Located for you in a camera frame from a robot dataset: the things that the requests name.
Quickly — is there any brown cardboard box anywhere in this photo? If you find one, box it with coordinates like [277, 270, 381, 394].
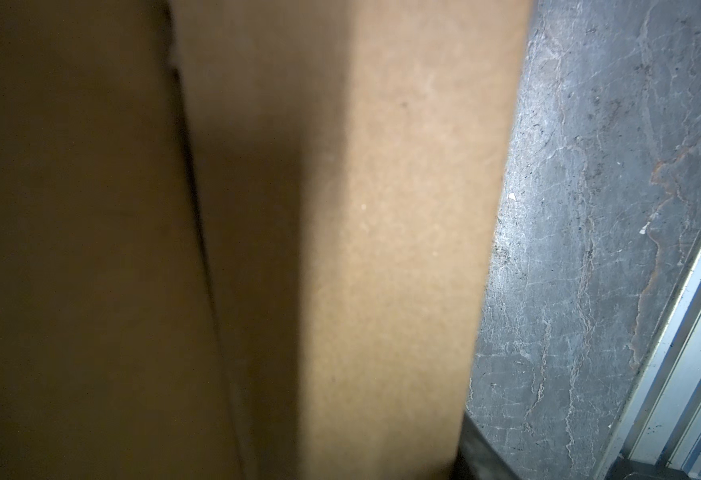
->
[0, 1, 533, 479]

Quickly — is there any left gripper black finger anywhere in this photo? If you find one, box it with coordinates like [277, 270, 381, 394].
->
[451, 413, 519, 480]

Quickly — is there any aluminium mounting rail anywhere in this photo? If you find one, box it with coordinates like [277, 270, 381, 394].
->
[592, 236, 701, 479]

